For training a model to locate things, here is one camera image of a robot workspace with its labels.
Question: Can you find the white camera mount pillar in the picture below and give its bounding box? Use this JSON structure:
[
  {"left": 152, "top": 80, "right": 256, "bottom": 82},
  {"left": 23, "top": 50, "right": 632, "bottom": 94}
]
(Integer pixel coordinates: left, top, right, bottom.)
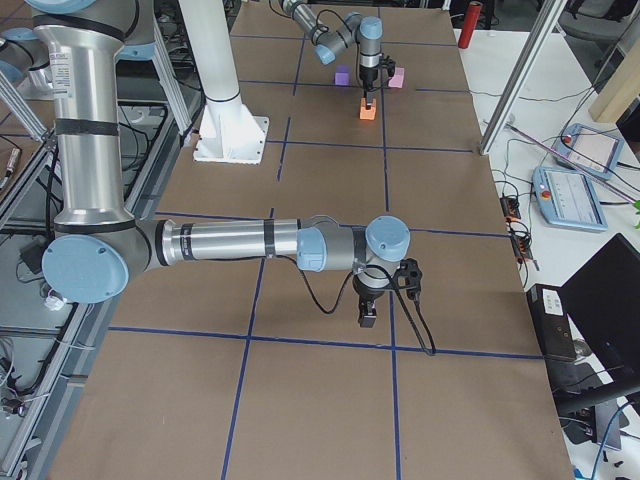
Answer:
[{"left": 179, "top": 0, "right": 269, "bottom": 165}]

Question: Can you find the blue teach pendant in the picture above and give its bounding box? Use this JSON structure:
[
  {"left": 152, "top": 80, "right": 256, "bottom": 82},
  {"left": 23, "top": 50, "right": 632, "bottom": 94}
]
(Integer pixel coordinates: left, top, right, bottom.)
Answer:
[
  {"left": 553, "top": 123, "right": 623, "bottom": 180},
  {"left": 532, "top": 167, "right": 608, "bottom": 232}
]

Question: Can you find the brown paper table cover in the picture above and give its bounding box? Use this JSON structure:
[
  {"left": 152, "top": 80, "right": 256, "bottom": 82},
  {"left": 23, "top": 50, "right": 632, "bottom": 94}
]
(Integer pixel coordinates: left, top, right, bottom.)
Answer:
[{"left": 49, "top": 3, "right": 572, "bottom": 479}]

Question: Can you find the red cylinder bottle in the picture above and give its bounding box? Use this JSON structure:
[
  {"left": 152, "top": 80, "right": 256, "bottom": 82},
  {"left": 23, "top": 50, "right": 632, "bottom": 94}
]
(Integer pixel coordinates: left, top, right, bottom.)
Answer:
[{"left": 458, "top": 1, "right": 483, "bottom": 49}]

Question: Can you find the aluminium frame post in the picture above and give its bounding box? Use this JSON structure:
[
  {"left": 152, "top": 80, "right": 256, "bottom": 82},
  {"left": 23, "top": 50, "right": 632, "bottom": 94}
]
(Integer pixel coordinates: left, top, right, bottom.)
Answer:
[{"left": 479, "top": 0, "right": 566, "bottom": 155}]

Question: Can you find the orange black connector strip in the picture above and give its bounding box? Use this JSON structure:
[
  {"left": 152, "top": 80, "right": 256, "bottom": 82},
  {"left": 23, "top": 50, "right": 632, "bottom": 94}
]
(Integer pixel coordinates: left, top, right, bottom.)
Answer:
[{"left": 499, "top": 195, "right": 534, "bottom": 264}]

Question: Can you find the black box with label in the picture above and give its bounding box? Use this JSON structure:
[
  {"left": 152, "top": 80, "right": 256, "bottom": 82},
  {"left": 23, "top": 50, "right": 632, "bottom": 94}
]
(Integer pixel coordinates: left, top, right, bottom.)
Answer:
[{"left": 526, "top": 284, "right": 577, "bottom": 362}]

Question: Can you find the black laptop computer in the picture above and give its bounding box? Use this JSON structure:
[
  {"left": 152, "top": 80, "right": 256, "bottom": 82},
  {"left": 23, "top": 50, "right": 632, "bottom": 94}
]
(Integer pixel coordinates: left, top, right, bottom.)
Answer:
[{"left": 556, "top": 233, "right": 639, "bottom": 414}]

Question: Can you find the pink foam block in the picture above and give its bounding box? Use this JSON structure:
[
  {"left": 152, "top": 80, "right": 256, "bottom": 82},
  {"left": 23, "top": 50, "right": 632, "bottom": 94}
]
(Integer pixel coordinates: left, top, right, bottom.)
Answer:
[{"left": 388, "top": 67, "right": 405, "bottom": 89}]

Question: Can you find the reacher grabber stick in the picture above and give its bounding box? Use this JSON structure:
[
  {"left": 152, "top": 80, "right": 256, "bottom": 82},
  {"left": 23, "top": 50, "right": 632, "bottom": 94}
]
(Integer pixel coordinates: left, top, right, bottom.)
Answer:
[{"left": 506, "top": 123, "right": 639, "bottom": 209}]

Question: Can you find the far blue teach pendant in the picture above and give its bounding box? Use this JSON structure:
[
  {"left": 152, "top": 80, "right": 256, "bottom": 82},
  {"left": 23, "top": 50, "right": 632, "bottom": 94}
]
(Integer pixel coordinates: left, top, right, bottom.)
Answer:
[{"left": 553, "top": 123, "right": 623, "bottom": 180}]

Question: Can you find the near blue teach pendant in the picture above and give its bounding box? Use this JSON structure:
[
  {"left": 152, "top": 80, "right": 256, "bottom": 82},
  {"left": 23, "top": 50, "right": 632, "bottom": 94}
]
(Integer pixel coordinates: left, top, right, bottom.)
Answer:
[{"left": 532, "top": 167, "right": 608, "bottom": 232}]

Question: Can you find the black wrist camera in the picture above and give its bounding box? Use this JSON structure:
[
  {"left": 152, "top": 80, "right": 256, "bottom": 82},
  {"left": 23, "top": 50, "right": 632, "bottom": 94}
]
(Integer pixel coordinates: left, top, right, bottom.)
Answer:
[
  {"left": 395, "top": 258, "right": 423, "bottom": 303},
  {"left": 379, "top": 55, "right": 396, "bottom": 82}
]

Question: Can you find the orange foam block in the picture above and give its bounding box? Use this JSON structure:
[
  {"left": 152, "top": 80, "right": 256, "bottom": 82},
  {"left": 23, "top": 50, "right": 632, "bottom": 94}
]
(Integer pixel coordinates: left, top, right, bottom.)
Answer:
[{"left": 359, "top": 98, "right": 377, "bottom": 121}]

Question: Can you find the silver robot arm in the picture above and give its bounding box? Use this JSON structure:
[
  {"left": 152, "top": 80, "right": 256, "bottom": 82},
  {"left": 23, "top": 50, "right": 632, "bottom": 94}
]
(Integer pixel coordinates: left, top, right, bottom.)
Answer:
[
  {"left": 279, "top": 1, "right": 383, "bottom": 120},
  {"left": 24, "top": 1, "right": 420, "bottom": 327}
]

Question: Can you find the purple foam block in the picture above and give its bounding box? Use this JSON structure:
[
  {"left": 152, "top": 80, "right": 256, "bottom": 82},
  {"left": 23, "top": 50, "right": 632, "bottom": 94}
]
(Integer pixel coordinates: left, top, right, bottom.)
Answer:
[{"left": 334, "top": 65, "right": 351, "bottom": 87}]

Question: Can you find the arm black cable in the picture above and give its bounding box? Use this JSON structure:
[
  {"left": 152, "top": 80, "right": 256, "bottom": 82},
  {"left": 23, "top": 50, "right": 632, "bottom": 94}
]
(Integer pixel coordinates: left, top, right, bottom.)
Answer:
[
  {"left": 267, "top": 0, "right": 396, "bottom": 91},
  {"left": 279, "top": 254, "right": 437, "bottom": 356}
]

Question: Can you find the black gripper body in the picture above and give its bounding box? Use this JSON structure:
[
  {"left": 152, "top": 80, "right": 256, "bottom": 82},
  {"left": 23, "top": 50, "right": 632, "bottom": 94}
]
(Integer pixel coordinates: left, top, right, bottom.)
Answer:
[
  {"left": 358, "top": 65, "right": 378, "bottom": 91},
  {"left": 353, "top": 272, "right": 396, "bottom": 302}
]

